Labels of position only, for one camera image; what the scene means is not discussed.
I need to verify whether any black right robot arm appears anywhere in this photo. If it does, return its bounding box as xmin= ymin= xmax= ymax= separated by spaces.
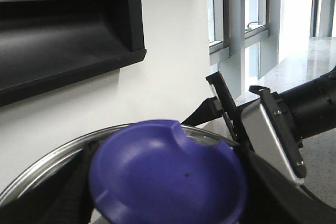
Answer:
xmin=206 ymin=71 xmax=335 ymax=223

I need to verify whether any grey framed window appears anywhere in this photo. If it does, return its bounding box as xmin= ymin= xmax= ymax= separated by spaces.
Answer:
xmin=208 ymin=0 xmax=335 ymax=98

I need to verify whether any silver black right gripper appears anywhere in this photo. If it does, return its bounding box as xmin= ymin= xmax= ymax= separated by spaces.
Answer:
xmin=206 ymin=71 xmax=335 ymax=223

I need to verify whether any black range hood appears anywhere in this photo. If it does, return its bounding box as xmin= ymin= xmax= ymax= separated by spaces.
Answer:
xmin=1 ymin=0 xmax=146 ymax=106

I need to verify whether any glass lid with blue knob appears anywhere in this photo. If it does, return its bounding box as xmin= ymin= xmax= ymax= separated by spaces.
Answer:
xmin=1 ymin=120 xmax=248 ymax=223

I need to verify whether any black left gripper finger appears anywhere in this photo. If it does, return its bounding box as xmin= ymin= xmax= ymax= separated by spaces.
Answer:
xmin=1 ymin=142 xmax=99 ymax=223

